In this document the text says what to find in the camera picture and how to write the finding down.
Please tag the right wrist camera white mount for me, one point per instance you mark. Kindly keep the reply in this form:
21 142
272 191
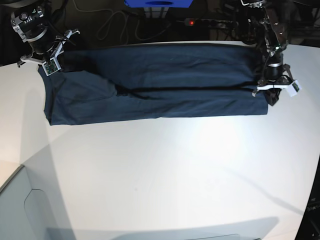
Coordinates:
49 60

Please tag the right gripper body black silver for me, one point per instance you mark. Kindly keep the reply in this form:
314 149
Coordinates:
34 26

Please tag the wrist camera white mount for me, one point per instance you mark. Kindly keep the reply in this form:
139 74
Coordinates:
283 81
49 60

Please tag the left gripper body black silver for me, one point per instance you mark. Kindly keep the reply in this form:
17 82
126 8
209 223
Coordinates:
273 70

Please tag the blue box on stand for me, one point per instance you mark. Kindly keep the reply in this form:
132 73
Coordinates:
158 3

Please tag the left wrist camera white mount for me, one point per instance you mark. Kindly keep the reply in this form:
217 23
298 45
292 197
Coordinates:
283 81

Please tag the power strip with red switch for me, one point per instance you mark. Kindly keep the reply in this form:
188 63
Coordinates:
219 24

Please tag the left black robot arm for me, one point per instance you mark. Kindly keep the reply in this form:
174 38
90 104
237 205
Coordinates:
272 39

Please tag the dark blue T-shirt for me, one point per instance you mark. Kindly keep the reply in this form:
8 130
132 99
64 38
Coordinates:
151 81

